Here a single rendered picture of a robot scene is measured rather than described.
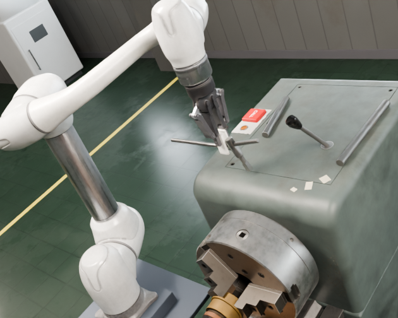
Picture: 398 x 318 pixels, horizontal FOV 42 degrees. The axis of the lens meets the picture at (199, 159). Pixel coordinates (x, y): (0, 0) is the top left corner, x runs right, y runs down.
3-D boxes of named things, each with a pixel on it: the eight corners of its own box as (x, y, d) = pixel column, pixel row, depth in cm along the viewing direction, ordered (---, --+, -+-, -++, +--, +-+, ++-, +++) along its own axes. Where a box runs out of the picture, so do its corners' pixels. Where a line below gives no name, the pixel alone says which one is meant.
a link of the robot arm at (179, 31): (206, 62, 124) (211, 40, 134) (182, 1, 116) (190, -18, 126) (165, 74, 127) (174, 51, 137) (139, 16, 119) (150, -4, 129)
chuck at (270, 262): (225, 273, 162) (203, 204, 142) (318, 315, 144) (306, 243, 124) (209, 295, 157) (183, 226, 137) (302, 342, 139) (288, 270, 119)
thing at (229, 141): (254, 166, 145) (232, 135, 141) (251, 172, 144) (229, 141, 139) (249, 167, 147) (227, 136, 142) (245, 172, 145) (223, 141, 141)
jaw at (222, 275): (237, 270, 142) (206, 240, 141) (246, 266, 138) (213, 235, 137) (214, 301, 136) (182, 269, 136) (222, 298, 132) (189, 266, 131)
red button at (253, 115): (253, 113, 174) (251, 108, 173) (267, 113, 170) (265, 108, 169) (243, 123, 171) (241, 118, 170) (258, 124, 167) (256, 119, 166)
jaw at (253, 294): (254, 272, 137) (292, 282, 128) (261, 284, 139) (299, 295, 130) (232, 304, 131) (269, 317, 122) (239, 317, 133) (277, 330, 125)
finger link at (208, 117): (209, 99, 134) (206, 101, 133) (222, 135, 140) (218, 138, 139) (198, 98, 137) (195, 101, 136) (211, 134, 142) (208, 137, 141)
